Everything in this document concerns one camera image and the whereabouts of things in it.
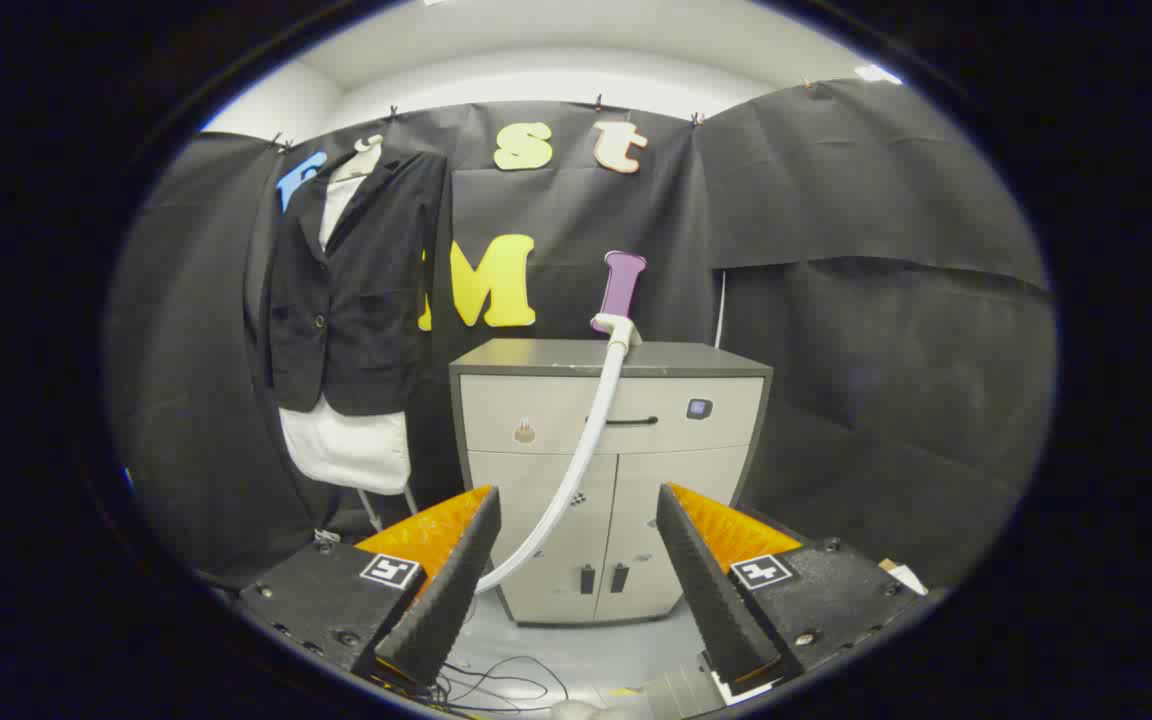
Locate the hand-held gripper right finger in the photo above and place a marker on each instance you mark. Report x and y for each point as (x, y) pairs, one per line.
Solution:
(711, 600)

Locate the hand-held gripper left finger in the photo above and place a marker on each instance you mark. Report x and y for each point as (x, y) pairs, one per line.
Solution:
(446, 590)

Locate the white garment steamer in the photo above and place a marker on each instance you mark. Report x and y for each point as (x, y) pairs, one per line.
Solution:
(596, 430)

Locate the black suit jacket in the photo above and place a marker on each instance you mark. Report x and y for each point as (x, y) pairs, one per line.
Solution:
(366, 300)

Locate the metal mannequin stand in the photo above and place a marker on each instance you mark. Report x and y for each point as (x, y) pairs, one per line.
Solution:
(373, 510)

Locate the grey cabinet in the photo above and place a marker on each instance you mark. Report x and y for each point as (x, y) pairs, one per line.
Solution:
(676, 470)

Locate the black backdrop cloth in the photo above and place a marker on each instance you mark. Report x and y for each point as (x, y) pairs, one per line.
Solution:
(836, 300)

